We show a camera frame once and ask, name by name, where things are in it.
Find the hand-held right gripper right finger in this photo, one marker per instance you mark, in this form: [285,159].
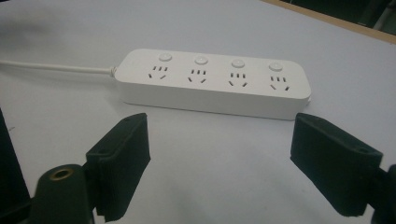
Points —
[334,165]

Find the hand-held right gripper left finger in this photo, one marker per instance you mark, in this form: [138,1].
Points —
[120,165]

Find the white power strip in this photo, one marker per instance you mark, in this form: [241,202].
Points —
[214,84]

